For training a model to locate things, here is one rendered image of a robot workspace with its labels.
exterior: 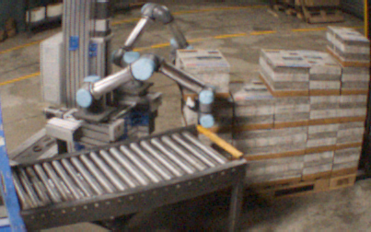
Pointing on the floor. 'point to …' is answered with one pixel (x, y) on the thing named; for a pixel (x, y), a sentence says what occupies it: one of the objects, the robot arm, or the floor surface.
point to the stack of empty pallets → (289, 7)
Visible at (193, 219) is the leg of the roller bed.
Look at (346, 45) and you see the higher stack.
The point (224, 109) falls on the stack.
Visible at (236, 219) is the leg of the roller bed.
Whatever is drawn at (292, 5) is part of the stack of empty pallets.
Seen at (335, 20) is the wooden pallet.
